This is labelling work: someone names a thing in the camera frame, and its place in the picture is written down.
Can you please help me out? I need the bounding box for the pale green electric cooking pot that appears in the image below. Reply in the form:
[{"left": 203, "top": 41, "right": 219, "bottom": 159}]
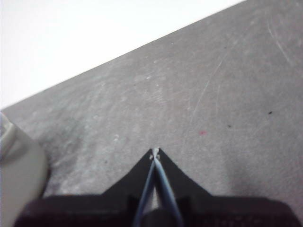
[{"left": 0, "top": 111, "right": 51, "bottom": 215}]

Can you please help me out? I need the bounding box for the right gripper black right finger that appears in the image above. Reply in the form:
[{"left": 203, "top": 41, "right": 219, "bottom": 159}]
[{"left": 155, "top": 148, "right": 298, "bottom": 227}]

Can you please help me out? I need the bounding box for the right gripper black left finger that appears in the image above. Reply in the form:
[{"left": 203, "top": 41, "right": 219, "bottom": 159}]
[{"left": 14, "top": 148, "right": 156, "bottom": 227}]

